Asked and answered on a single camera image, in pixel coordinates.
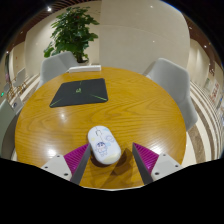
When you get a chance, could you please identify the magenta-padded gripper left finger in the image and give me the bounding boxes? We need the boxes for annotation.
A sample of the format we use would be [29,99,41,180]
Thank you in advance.
[40,143,92,186]

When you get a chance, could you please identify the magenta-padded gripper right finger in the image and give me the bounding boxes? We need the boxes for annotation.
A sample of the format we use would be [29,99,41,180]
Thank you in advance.
[131,142,184,185]

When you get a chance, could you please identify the white cartoon-print computer mouse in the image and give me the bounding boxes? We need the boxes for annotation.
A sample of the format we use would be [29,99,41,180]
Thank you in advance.
[87,125,122,166]

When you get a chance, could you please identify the black mouse pad green lines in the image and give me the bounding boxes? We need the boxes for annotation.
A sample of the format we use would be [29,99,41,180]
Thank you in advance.
[49,78,109,108]

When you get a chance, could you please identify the grey-green armchair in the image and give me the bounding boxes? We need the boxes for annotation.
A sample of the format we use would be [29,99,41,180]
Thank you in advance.
[0,97,24,160]

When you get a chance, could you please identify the grey shell chair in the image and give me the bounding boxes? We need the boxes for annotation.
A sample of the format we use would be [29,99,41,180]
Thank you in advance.
[142,57,199,132]
[37,50,81,89]

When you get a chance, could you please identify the white background chair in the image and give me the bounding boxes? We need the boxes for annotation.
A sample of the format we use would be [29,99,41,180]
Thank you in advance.
[12,67,28,92]

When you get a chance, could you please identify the potted green leafy plant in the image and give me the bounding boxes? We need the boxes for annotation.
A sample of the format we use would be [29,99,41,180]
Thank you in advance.
[43,6,100,64]

